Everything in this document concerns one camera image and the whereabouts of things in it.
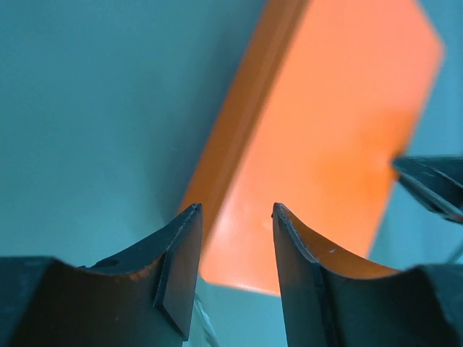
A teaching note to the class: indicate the orange chocolate box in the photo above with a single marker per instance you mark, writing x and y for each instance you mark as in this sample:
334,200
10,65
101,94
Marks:
241,108

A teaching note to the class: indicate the orange box lid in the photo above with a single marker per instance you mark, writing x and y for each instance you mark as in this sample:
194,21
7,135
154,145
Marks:
344,103

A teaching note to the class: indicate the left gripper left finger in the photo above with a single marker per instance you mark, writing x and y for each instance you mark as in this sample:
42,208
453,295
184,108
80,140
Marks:
140,296

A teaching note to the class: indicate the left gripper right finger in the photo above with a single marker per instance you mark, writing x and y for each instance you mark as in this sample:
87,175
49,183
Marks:
332,297

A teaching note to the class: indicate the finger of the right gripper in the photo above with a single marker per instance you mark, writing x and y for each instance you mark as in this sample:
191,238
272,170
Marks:
435,181

